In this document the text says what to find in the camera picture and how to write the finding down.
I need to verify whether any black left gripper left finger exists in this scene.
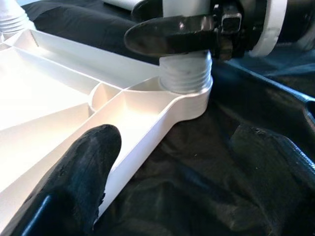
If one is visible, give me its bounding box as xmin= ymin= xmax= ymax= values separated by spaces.
xmin=0 ymin=124 xmax=123 ymax=236

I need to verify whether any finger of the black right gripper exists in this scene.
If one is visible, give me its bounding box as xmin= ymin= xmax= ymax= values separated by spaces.
xmin=131 ymin=0 xmax=164 ymax=22
xmin=124 ymin=14 xmax=219 ymax=56

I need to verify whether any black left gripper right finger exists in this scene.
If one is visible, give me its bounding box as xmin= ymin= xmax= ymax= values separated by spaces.
xmin=227 ymin=122 xmax=315 ymax=236

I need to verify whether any white plastic table leg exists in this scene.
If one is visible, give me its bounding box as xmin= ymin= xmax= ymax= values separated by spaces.
xmin=157 ymin=0 xmax=214 ymax=94
xmin=102 ymin=0 xmax=146 ymax=11
xmin=0 ymin=0 xmax=32 ymax=33

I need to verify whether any white plastic table top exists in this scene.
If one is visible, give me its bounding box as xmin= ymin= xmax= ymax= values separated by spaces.
xmin=0 ymin=28 xmax=214 ymax=222

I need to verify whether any black plastic table cover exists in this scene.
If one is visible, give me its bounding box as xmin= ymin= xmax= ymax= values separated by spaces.
xmin=21 ymin=0 xmax=315 ymax=236

